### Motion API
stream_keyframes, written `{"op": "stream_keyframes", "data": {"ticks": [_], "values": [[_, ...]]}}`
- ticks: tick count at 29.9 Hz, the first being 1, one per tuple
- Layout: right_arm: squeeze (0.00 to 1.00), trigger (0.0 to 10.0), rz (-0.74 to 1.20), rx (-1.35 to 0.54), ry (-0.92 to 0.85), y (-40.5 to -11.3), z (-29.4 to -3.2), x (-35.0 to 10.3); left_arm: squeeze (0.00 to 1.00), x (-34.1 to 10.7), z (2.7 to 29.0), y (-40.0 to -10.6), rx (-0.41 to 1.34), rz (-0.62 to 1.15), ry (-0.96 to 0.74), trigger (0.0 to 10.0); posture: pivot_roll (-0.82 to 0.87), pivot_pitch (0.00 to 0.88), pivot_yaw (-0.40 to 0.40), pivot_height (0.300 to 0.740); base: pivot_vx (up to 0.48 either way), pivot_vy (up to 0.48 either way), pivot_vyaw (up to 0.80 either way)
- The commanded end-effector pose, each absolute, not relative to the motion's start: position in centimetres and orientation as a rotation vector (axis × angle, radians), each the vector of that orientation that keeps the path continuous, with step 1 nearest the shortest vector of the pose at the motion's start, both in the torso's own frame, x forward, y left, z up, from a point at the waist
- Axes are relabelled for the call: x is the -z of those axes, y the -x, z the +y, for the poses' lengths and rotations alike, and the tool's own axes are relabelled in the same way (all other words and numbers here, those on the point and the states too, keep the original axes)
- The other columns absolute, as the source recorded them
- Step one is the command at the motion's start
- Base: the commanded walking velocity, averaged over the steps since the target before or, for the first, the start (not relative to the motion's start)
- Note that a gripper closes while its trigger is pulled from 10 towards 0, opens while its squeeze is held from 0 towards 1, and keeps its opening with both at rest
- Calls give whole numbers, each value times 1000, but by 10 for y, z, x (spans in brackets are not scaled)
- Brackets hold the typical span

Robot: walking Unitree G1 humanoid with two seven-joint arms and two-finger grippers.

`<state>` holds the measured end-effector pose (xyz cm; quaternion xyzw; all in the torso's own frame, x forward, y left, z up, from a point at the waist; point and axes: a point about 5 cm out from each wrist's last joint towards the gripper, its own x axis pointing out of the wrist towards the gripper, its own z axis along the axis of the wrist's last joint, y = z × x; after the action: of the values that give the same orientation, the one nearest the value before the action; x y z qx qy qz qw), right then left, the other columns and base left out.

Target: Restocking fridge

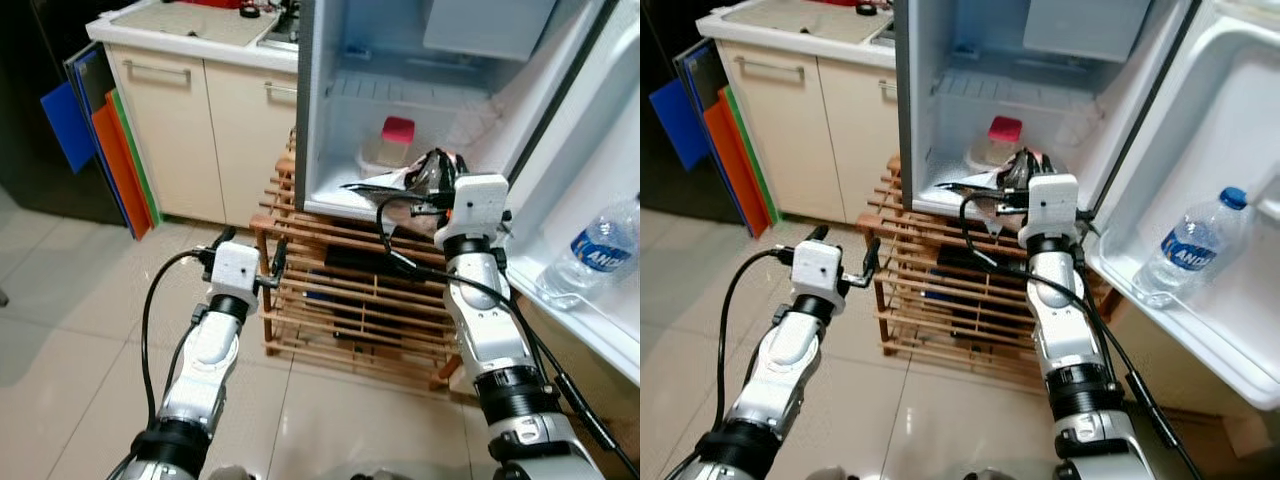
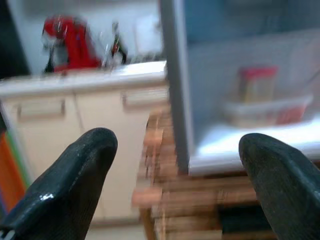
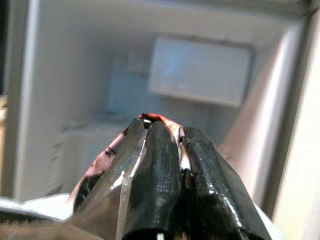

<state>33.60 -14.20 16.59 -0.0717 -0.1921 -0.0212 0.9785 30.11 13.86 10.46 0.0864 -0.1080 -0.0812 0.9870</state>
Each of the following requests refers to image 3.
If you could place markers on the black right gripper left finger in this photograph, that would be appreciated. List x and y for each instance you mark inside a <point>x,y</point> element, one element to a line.
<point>157,187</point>

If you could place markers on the white freezer compartment flap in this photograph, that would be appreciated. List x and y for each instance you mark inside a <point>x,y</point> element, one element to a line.
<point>200,70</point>

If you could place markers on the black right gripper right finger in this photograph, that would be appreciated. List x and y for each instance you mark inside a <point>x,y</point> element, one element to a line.
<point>212,195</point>

